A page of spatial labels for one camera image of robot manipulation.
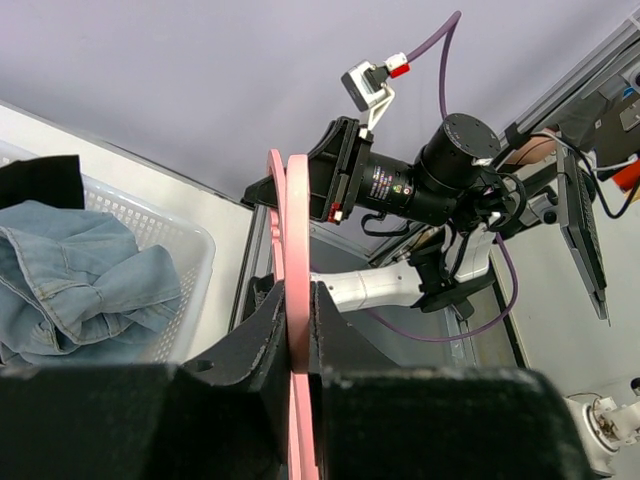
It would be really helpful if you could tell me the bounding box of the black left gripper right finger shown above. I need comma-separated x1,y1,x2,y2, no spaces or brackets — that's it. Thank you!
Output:
309,283,593,479

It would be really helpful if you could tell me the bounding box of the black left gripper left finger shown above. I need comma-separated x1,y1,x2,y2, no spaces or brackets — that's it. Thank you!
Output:
1,284,289,479

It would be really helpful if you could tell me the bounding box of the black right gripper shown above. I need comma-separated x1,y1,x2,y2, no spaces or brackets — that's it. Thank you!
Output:
241,117,374,224

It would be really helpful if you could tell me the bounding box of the pink plastic hanger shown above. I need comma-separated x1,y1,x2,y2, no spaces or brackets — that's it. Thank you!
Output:
264,147,321,480

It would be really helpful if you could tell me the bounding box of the light blue denim shirt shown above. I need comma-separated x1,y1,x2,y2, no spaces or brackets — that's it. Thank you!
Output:
1,201,182,366

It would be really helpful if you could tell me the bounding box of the black skirt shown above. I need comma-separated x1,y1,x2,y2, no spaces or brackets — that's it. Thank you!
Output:
1,155,85,209

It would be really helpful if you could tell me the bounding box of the white robot base outside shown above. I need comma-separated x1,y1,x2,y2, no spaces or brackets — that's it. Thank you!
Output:
564,377,639,479

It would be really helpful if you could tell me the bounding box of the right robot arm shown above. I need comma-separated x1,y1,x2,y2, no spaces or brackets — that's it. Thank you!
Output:
305,113,527,312

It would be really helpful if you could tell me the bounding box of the white perforated plastic basket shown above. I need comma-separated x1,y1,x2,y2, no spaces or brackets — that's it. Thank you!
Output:
1,145,215,367

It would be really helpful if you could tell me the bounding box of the grey laptop on stand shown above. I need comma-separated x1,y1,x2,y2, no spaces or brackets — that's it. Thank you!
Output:
557,151,610,322

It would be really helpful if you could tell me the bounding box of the aluminium frame post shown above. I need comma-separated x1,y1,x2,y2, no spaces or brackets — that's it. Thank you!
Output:
501,6,639,154

